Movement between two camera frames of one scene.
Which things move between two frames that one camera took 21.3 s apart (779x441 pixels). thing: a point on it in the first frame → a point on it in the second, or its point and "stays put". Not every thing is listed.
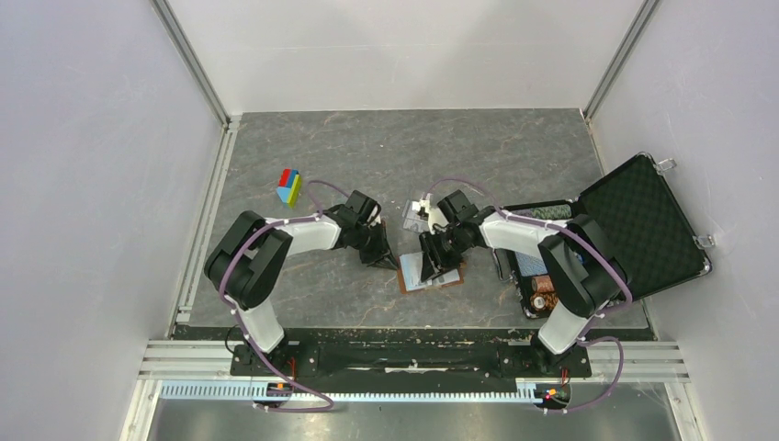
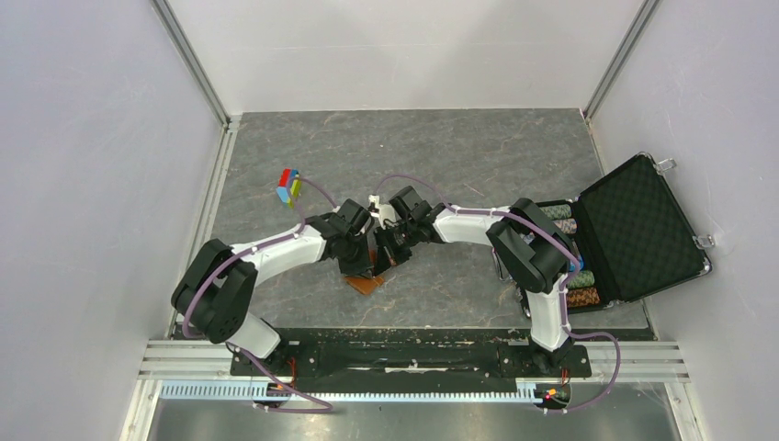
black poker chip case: x=636 y=214 stays put
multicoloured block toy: x=288 y=186 stays put
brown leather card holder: x=402 y=281 → x=363 y=284
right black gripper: x=431 y=253 → x=387 y=255
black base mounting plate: x=410 y=362 stays put
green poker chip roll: x=551 y=212 stays put
